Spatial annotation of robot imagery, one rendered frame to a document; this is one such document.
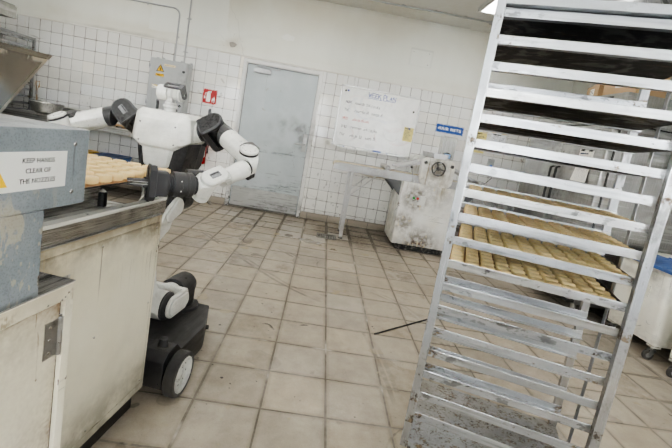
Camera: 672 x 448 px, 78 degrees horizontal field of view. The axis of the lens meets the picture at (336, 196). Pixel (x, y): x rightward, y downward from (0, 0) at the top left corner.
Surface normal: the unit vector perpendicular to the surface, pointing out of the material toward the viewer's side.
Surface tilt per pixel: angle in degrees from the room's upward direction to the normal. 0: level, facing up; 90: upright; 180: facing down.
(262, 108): 90
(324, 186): 90
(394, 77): 90
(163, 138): 90
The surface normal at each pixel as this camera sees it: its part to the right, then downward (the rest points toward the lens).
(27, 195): 0.98, 0.19
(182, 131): 0.61, 0.15
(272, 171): 0.02, 0.14
